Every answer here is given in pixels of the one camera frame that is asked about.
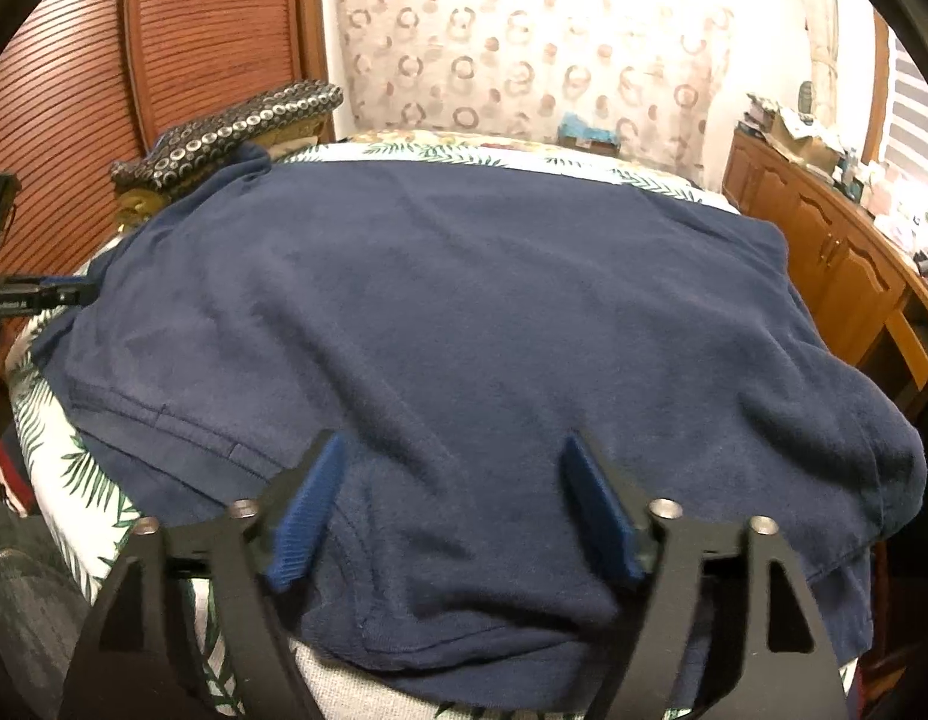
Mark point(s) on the yellow plush toy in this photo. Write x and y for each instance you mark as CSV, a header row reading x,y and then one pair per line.
x,y
137,204

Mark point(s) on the beige tied window curtain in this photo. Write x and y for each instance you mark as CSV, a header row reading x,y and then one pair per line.
x,y
823,30

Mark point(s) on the navy blue printed t-shirt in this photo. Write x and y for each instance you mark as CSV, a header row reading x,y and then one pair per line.
x,y
471,315

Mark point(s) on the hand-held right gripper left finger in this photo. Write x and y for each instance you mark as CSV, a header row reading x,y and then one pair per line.
x,y
306,525

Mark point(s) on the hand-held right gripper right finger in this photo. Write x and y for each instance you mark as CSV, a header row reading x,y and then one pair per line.
x,y
602,517

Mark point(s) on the long wooden cabinet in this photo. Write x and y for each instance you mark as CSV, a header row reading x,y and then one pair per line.
x,y
808,225

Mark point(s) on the open cardboard box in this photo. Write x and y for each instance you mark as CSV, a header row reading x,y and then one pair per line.
x,y
805,146

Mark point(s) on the brown slatted wooden wardrobe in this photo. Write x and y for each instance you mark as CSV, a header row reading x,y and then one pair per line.
x,y
209,30

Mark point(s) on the grey striped window blind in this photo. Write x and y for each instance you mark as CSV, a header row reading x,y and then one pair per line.
x,y
921,112

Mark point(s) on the white leaf-print bedsheet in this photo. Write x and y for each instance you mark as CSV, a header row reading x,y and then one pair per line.
x,y
81,480

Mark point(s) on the sheer circle-patterned curtain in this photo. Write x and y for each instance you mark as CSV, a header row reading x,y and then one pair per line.
x,y
509,37

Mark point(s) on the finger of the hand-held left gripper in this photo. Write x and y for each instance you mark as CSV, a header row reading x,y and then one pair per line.
x,y
70,298
65,283

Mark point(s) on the cream floral blanket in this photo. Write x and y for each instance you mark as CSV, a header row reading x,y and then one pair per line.
x,y
449,139

